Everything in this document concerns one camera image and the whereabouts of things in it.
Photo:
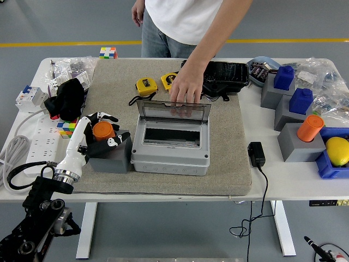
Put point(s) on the person's left hand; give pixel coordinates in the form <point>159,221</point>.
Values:
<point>188,87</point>

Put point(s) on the person's right hand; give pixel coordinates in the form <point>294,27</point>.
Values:
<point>137,13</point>

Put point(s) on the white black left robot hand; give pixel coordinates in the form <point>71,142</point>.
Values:
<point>77,136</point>

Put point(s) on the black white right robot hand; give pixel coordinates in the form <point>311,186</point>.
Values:
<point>313,245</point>

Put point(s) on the orange cylinder battery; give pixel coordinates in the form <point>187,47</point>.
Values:
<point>103,131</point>
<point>309,128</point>

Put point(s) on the smoky transparent box lid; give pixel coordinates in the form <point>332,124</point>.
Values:
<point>141,109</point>

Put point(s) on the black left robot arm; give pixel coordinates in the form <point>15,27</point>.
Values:
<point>43,215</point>

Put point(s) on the person's left forearm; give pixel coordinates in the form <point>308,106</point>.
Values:
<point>215,41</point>

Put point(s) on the grey electrical junction box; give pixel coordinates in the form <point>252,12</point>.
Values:
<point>169,163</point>

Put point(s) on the scrambled Rubik's cube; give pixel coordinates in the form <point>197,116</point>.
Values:
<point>66,128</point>

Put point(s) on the white table leg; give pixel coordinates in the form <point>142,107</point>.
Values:
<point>85,232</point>
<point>283,229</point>

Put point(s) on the white power strip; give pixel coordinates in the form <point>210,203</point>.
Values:
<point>41,147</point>

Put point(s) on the black cloth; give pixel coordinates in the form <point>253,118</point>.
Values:
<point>68,98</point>

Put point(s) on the black plastic tray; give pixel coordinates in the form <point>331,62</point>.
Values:
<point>229,76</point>

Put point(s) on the black table control panel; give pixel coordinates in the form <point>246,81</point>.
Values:
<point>327,202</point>

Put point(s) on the grey block with round hole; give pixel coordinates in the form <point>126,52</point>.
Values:
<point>114,163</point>

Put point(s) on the person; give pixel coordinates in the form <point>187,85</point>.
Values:
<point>185,19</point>

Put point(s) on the Rubik's cube with white cross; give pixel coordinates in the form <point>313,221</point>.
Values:
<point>108,52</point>

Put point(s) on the small white terminal block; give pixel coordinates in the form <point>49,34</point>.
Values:
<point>83,77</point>

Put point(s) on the white circuit breaker blue lever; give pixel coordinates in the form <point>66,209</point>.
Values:
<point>30,96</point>

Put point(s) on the clear plastic parts bags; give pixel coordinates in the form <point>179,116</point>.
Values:
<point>68,65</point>
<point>327,82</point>

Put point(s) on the dark component packs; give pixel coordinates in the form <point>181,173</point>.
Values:
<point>259,71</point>

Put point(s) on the metal screwdriver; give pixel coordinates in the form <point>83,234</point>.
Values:
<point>51,65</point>

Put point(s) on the blue plastic bin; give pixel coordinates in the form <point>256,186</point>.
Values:
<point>327,169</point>

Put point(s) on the light blue tray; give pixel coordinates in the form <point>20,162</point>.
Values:
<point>260,58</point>

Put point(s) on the grey block holder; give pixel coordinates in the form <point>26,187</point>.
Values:
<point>294,147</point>
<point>282,117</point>
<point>270,96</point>

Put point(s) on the blue bottle-shaped block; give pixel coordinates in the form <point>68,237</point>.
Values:
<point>283,77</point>
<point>300,101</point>

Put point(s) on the yellow lemon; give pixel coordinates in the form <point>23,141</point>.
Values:
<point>338,151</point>

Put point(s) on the grey-brown mat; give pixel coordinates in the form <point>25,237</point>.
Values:
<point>163,185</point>

